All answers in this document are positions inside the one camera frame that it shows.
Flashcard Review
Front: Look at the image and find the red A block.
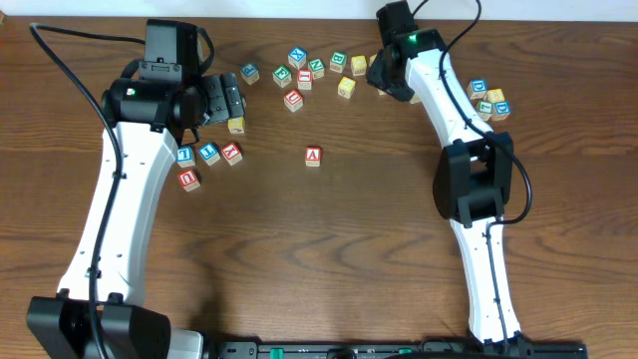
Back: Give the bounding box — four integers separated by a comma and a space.
305, 147, 322, 167

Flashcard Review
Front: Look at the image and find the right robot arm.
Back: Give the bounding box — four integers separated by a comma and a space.
367, 26, 520, 345

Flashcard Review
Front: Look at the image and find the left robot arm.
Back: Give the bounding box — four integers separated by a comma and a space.
26, 63, 245, 358

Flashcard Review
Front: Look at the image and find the yellow block top right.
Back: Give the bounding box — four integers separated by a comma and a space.
368, 54, 377, 67

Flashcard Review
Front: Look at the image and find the yellow G block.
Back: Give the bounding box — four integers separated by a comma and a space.
227, 117, 245, 135

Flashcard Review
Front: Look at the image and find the yellow block top left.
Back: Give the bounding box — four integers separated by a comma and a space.
351, 55, 368, 77

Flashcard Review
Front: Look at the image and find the blue P block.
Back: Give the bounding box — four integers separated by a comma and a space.
240, 63, 260, 85

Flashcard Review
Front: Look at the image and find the yellow block middle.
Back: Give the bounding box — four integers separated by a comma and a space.
338, 77, 357, 99

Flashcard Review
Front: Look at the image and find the red Y block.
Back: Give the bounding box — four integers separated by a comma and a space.
220, 143, 243, 166

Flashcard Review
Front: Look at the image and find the green B block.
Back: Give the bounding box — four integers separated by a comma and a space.
329, 51, 347, 73

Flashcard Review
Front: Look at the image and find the red U block centre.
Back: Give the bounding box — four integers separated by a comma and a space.
283, 89, 303, 113

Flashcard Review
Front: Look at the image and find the red u block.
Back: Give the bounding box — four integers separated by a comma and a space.
177, 170, 201, 191
283, 89, 303, 113

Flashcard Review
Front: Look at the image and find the blue L block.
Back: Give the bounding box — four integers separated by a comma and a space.
176, 147, 195, 168

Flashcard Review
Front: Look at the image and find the green N block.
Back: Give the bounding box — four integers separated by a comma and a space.
308, 58, 325, 80

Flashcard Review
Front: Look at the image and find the red I block left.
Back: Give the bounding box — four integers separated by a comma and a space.
297, 69, 313, 91

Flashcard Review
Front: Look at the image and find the blue X block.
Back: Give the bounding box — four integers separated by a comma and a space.
288, 47, 307, 70

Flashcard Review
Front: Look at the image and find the red U block lower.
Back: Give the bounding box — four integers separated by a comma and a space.
177, 170, 201, 191

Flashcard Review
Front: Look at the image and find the blue D block upper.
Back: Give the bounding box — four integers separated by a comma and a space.
467, 79, 488, 101

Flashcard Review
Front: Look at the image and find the blue d block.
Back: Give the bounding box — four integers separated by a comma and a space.
467, 79, 488, 101
491, 101, 511, 122

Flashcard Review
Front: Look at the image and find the green 7 block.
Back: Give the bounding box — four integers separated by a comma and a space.
476, 101, 493, 122

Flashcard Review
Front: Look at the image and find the yellow 8 block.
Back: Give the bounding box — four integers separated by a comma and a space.
483, 88, 505, 104

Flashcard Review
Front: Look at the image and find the blue D block right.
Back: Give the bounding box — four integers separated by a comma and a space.
491, 101, 511, 122

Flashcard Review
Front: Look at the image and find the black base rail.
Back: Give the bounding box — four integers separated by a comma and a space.
201, 338, 588, 359

